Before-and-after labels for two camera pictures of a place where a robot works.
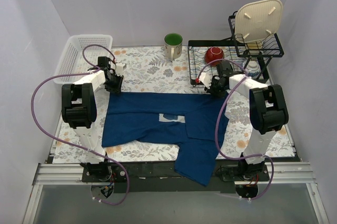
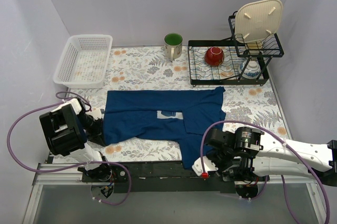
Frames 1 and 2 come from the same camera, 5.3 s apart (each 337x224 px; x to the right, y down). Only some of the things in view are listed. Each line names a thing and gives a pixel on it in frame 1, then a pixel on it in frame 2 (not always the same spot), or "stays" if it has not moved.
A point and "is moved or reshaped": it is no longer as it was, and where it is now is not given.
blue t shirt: (188, 119) is moved or reshaped
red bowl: (212, 54) stays
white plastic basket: (81, 55) stays
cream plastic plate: (258, 20) stays
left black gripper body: (114, 84) to (95, 128)
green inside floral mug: (173, 45) stays
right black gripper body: (215, 88) to (213, 156)
